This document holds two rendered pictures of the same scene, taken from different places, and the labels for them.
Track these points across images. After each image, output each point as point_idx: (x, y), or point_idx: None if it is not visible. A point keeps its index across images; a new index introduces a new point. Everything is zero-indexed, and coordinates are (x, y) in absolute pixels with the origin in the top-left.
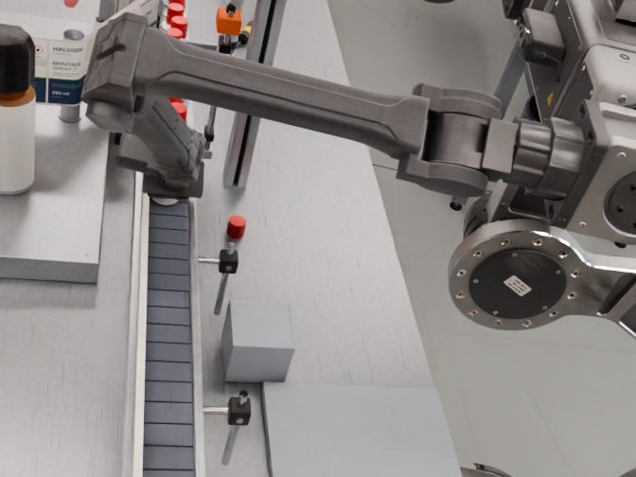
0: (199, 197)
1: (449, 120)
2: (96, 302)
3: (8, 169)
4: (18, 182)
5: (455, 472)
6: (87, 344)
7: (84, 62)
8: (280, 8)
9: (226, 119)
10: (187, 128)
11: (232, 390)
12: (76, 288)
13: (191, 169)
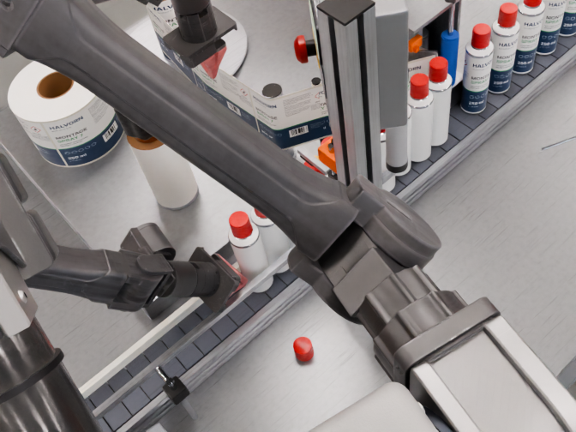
0: (214, 312)
1: None
2: (134, 335)
3: (153, 189)
4: (165, 201)
5: None
6: (89, 366)
7: (285, 117)
8: (353, 173)
9: (450, 224)
10: (69, 273)
11: None
12: (136, 313)
13: (107, 303)
